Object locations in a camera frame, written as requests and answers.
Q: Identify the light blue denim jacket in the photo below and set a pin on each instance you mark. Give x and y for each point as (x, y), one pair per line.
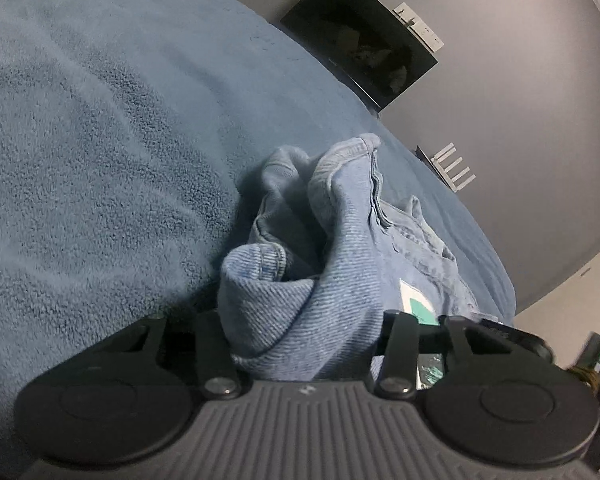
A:
(326, 258)

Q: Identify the white wifi router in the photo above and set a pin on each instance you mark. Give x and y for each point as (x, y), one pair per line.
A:
(452, 168)

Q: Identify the black flat screen television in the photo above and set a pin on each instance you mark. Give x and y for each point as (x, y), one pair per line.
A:
(363, 43)

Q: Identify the blue fleece bed blanket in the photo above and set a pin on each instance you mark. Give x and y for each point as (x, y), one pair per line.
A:
(133, 135)

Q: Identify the white wall power strip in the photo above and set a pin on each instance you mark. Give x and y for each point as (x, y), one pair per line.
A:
(418, 27)

